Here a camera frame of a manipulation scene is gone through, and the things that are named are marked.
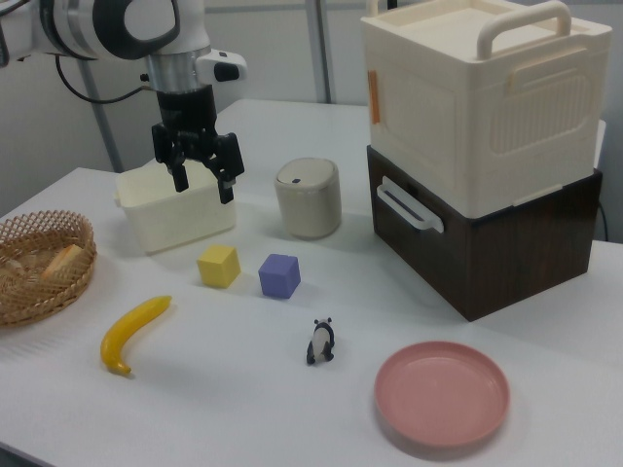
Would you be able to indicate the dark brown wooden drawer box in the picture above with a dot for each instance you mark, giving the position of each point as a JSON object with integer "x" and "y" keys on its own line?
{"x": 487, "y": 262}

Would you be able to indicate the yellow cube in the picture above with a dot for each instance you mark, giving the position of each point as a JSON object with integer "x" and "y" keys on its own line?
{"x": 219, "y": 265}

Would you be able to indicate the panda figurine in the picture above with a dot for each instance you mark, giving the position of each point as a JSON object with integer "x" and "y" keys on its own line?
{"x": 320, "y": 343}

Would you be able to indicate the purple cube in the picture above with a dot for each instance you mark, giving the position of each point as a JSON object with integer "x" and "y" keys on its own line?
{"x": 278, "y": 276}

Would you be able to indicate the beige round trash can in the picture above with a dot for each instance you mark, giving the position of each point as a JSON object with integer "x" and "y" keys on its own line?
{"x": 309, "y": 204}

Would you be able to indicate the cream plastic tub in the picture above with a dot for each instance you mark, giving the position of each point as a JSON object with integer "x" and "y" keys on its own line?
{"x": 170, "y": 214}

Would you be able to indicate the pink plastic plate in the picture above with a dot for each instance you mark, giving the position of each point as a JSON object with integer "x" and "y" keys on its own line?
{"x": 442, "y": 393}

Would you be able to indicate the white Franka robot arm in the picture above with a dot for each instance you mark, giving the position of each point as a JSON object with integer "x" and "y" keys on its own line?
{"x": 97, "y": 29}

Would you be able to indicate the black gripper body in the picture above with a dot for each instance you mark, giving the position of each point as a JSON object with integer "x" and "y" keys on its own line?
{"x": 187, "y": 117}

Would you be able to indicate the grey slanted frame pole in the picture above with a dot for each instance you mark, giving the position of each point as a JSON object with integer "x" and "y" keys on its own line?
{"x": 102, "y": 117}

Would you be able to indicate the bread piece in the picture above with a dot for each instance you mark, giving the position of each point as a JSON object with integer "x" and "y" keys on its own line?
{"x": 61, "y": 260}

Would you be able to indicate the yellow toy banana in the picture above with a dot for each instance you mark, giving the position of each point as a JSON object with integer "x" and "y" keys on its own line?
{"x": 129, "y": 335}

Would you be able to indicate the woven wicker basket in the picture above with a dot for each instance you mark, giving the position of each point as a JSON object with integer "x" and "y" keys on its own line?
{"x": 29, "y": 292}

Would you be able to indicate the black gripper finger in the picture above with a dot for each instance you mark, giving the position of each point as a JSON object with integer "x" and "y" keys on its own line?
{"x": 180, "y": 177}
{"x": 226, "y": 160}

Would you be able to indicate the grey vertical frame pole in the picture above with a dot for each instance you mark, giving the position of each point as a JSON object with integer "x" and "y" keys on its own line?
{"x": 323, "y": 48}

